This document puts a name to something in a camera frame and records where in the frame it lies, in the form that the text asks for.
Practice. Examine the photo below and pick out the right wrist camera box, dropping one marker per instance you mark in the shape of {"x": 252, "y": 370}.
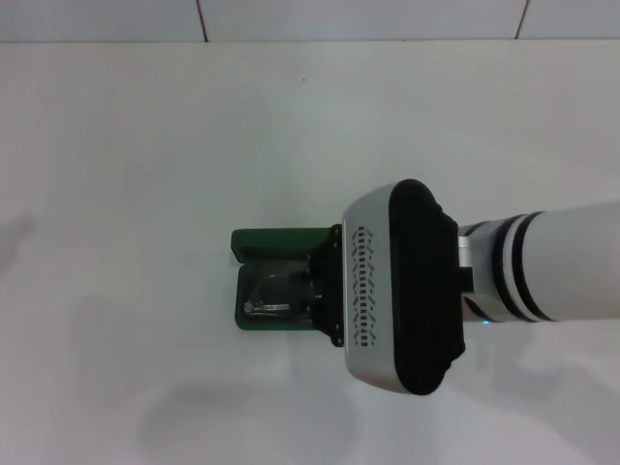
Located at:
{"x": 412, "y": 286}

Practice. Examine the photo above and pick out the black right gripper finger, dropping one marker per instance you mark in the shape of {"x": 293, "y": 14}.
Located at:
{"x": 310, "y": 306}
{"x": 307, "y": 276}

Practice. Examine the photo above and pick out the green glasses case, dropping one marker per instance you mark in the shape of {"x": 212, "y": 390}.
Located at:
{"x": 271, "y": 242}

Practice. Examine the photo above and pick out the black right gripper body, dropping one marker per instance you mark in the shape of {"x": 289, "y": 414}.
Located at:
{"x": 331, "y": 286}

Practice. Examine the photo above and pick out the clear transparent glasses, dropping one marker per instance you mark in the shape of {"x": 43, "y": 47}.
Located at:
{"x": 271, "y": 295}

